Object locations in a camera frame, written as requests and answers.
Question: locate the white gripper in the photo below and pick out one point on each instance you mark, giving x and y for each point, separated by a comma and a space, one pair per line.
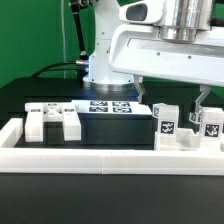
169, 39

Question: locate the white chair seat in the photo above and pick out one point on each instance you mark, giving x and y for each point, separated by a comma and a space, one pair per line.
186, 140

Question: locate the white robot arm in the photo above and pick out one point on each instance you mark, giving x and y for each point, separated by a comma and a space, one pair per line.
107, 20

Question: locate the white tagged cube middle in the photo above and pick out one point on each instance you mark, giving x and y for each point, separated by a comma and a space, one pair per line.
156, 109

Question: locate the white tagged cube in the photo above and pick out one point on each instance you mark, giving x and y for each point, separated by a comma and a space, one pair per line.
195, 117
156, 109

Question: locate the white tagged cube right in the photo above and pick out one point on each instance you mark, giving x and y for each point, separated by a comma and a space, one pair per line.
195, 117

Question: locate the black raised platform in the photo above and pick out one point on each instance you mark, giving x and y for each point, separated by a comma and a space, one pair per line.
15, 94

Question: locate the white flat tag board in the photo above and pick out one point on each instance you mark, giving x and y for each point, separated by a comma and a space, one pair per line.
111, 107

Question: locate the white U-shaped boundary fence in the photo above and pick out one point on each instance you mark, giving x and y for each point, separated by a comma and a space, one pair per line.
45, 160

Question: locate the white chair back frame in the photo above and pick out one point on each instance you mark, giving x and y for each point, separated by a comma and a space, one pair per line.
60, 112

